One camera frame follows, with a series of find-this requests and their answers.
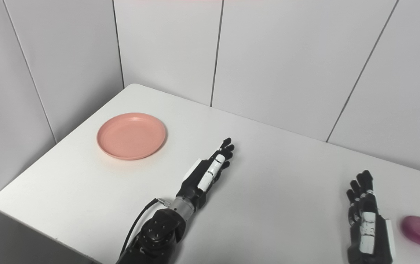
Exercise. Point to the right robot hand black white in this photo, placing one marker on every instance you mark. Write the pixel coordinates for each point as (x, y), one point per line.
(367, 227)

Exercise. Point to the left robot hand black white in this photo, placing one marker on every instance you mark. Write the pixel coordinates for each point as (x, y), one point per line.
(206, 175)

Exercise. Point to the pink round plate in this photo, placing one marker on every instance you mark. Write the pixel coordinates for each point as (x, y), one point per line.
(131, 136)

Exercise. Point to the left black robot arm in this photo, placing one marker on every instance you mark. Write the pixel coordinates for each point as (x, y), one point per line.
(158, 234)

